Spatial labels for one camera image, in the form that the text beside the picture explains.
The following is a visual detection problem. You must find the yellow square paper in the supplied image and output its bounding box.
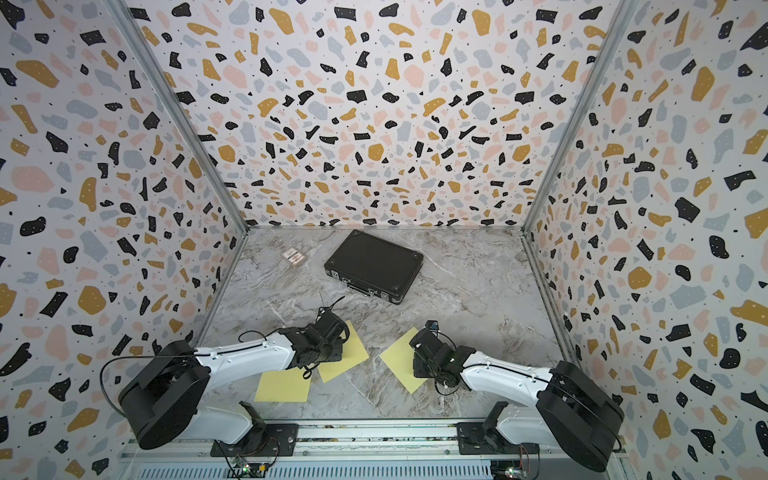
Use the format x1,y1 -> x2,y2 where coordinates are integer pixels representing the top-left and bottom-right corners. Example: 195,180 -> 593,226
254,369 -> 311,403
318,321 -> 369,383
379,328 -> 425,394

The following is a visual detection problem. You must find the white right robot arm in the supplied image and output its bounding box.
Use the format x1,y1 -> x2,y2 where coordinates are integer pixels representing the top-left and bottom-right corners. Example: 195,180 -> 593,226
409,321 -> 625,473

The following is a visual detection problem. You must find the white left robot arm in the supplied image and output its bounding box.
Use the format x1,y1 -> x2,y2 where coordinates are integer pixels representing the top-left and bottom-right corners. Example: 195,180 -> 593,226
118,307 -> 351,456

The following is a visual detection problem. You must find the playing card box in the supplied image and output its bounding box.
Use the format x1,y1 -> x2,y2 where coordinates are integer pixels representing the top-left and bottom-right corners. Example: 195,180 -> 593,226
282,247 -> 307,267

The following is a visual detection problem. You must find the black hard carrying case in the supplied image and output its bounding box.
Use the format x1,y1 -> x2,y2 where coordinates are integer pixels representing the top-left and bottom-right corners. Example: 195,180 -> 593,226
324,230 -> 424,305

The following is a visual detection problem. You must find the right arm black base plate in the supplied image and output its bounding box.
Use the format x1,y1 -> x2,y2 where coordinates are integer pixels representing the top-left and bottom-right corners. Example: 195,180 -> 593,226
456,422 -> 540,455

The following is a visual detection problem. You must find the aluminium mounting rail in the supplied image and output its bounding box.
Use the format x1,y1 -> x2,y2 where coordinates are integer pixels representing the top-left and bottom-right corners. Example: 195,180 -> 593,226
115,419 -> 634,479

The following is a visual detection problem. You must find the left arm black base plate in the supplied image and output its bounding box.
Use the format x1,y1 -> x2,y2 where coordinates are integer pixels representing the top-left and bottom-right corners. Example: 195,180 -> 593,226
210,423 -> 299,458

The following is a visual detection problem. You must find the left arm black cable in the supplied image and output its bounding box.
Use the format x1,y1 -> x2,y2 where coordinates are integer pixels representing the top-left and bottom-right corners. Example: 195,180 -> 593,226
98,353 -> 199,402

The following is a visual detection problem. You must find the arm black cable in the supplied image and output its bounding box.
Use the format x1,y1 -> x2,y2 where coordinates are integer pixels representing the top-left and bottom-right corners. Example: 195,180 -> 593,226
98,353 -> 199,402
461,361 -> 625,451

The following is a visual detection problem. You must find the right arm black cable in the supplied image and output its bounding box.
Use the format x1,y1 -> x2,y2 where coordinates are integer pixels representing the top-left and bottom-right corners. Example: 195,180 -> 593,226
461,361 -> 625,451

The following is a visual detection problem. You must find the aluminium corner post left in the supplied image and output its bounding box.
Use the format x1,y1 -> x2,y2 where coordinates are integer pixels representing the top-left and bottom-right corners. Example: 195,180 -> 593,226
103,0 -> 248,234

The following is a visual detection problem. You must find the aluminium corner post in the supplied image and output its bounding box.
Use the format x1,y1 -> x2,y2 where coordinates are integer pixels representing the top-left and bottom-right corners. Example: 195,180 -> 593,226
521,0 -> 638,236
103,0 -> 248,234

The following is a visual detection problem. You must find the aluminium corner post right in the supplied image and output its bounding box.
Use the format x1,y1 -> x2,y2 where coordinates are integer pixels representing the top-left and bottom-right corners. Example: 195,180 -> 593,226
521,0 -> 638,236

